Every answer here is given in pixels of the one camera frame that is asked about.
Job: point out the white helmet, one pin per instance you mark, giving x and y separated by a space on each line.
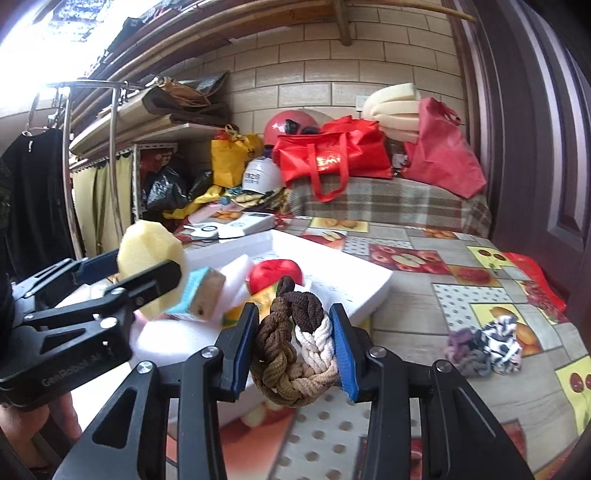
261 175

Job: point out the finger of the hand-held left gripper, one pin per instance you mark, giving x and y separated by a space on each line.
147 281
99 267

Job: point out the yellow tissue pack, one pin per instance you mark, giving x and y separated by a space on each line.
258 302

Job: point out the red cloth bag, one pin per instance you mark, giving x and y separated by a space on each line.
438 152

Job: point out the metal shelf unit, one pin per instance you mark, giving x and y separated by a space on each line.
134 134

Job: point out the cream foam stack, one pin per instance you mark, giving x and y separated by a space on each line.
392 108

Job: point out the grey scrunchie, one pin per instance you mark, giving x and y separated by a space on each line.
473 364

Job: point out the fruit print tablecloth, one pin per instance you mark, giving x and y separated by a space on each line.
461 300

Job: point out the red plush ball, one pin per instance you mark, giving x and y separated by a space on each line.
272 272

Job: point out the metal clothes rack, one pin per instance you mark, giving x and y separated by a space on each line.
67 161

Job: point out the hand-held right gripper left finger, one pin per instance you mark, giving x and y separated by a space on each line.
242 353

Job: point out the teal and tan sponge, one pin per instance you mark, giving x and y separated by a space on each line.
198 288

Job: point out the pale yellow octagonal sponge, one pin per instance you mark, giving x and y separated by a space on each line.
147 249

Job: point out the black plastic bag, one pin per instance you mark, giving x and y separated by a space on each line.
171 189

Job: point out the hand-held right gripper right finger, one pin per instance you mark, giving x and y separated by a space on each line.
344 357

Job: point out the white round-dial device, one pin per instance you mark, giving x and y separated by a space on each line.
203 230

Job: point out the black white patterned scrunchie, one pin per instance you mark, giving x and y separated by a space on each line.
501 344

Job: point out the red helmet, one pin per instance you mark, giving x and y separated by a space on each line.
279 127

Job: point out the brown door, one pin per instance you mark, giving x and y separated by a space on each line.
531 138

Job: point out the purple scrunchie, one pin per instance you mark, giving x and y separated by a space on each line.
457 344

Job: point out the yellow bag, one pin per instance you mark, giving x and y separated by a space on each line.
231 161

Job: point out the pale yellow curtain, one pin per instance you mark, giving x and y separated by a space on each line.
101 203

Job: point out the red plastic bag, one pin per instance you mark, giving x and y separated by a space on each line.
535 281

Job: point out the black hanging garment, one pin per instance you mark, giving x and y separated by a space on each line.
37 198

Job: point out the brown bags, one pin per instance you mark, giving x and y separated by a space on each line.
189 97

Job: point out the person's left hand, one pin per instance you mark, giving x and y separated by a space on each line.
27 427

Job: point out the white cardboard box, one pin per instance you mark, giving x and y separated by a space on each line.
346 281

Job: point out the plaid cover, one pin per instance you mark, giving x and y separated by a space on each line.
392 203

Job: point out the white foam block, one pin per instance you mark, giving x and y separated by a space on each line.
238 277

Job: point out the red shopping bag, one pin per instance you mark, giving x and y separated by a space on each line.
332 157

